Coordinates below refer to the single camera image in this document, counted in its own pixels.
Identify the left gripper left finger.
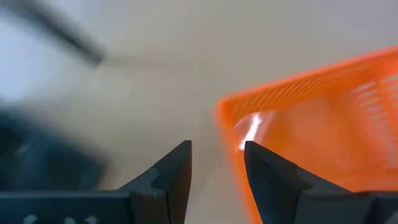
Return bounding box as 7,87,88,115
119,139,193,224

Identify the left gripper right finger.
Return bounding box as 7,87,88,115
244,140,373,224

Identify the black plastic slotted basket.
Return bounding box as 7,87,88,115
0,105,108,192

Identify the orange plastic slotted basket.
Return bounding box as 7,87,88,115
213,45,398,224

